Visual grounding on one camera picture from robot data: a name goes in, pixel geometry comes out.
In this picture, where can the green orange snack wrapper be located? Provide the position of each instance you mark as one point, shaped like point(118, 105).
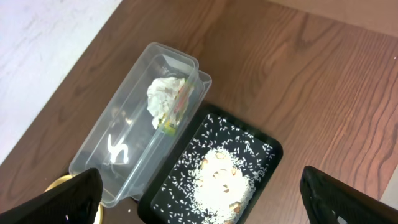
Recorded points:
point(171, 124)

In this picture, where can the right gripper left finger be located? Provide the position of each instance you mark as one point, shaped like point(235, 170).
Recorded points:
point(74, 201)

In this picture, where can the clear plastic waste bin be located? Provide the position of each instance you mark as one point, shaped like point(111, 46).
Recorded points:
point(123, 144)

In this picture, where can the white napkin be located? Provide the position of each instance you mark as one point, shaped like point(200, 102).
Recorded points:
point(161, 95)

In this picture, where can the rice and food scraps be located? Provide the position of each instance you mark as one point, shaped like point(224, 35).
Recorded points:
point(220, 187)

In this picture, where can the black food waste tray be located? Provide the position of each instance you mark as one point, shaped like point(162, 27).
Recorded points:
point(169, 197)

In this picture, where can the yellow plate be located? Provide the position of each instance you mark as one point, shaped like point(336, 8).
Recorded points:
point(62, 179)

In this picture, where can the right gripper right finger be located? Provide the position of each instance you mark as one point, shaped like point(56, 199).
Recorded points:
point(328, 200)

